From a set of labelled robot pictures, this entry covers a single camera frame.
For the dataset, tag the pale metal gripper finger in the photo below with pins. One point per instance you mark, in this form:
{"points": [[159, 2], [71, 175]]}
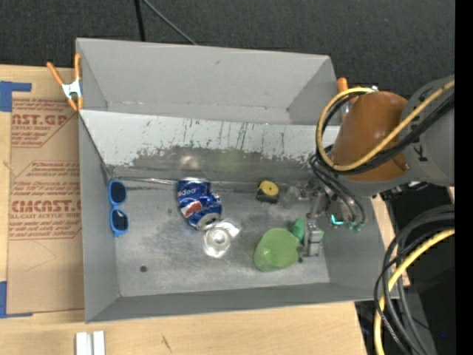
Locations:
{"points": [[309, 235], [318, 240]]}

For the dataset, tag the green plastic bottle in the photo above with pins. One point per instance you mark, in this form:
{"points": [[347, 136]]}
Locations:
{"points": [[275, 251]]}

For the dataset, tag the yellow and black tape measure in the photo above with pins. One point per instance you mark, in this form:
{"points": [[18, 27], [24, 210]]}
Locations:
{"points": [[268, 191]]}

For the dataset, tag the crushed blue soda can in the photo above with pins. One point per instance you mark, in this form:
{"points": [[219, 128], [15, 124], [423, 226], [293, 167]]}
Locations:
{"points": [[196, 198]]}

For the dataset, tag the grey metal bin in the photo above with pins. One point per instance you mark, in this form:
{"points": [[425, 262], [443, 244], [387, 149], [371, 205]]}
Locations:
{"points": [[184, 276]]}

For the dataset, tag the blue sunglasses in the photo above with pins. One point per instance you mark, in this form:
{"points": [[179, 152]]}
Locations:
{"points": [[117, 192]]}

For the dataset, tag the brown cardboard board red print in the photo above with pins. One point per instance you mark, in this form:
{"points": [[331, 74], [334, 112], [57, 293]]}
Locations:
{"points": [[44, 264]]}

